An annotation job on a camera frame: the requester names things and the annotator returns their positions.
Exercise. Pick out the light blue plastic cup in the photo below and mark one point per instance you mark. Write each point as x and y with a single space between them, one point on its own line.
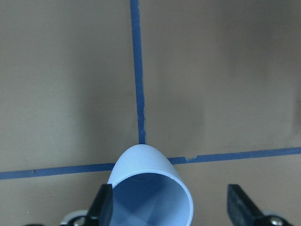
148 191

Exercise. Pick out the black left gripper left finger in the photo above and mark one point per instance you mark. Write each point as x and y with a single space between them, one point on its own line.
101 209

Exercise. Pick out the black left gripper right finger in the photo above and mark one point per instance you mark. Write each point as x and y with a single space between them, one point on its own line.
241 210

